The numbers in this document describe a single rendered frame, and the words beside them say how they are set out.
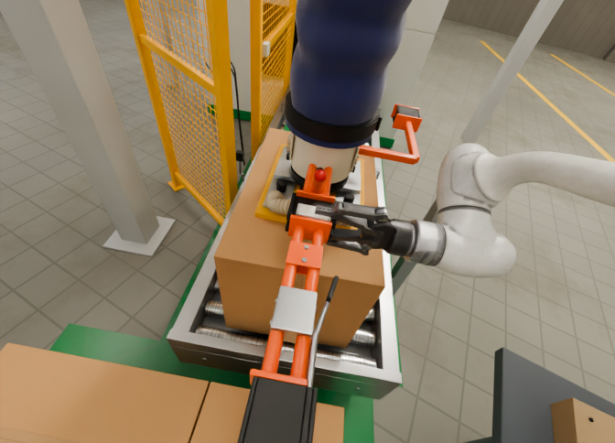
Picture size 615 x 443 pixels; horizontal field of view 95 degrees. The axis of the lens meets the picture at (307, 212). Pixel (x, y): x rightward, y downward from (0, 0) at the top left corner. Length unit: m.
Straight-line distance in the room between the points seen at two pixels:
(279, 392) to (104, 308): 1.51
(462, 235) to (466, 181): 0.11
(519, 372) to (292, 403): 0.74
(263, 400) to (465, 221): 0.47
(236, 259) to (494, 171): 0.56
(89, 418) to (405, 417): 1.22
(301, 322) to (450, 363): 1.45
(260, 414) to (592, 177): 0.54
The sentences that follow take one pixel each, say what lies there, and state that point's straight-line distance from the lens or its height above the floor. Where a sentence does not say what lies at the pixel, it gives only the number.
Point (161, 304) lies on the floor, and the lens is 1.76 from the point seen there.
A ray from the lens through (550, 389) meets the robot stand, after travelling 1.07.
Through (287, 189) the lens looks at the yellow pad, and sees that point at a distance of 0.80.
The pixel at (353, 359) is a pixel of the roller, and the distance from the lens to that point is 1.04.
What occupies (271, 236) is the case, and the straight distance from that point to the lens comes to 0.71.
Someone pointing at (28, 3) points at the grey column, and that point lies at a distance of 1.39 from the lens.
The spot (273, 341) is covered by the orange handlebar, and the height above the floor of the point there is 1.09.
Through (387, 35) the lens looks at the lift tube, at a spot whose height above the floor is 1.38.
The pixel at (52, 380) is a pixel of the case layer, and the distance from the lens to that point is 1.14.
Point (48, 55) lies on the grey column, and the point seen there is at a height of 1.06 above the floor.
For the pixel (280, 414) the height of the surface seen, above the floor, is 1.10.
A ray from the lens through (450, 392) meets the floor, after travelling 1.79.
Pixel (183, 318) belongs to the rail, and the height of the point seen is 0.59.
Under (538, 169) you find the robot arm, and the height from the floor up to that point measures 1.27.
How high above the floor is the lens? 1.50
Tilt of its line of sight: 45 degrees down
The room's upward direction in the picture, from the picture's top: 11 degrees clockwise
